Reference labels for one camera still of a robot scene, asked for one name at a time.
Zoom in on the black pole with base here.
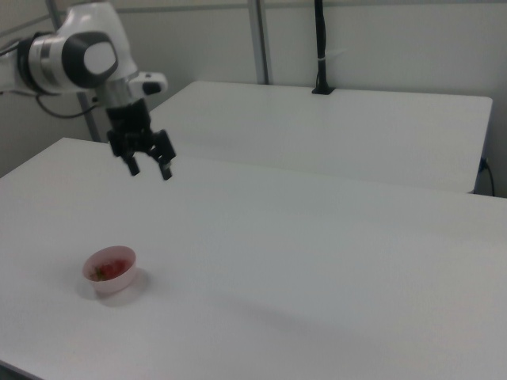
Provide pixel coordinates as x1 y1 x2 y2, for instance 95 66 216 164
311 0 337 96

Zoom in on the red strawberry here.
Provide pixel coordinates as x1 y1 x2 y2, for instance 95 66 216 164
90 258 128 280

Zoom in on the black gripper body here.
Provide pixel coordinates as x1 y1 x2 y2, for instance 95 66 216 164
105 98 154 157

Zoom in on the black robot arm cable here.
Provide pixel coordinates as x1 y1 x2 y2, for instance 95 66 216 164
36 93 99 119

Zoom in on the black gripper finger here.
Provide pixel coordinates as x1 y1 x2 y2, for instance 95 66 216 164
120 146 142 177
145 128 177 182

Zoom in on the pink plastic bowl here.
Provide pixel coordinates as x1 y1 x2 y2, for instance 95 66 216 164
81 245 139 295

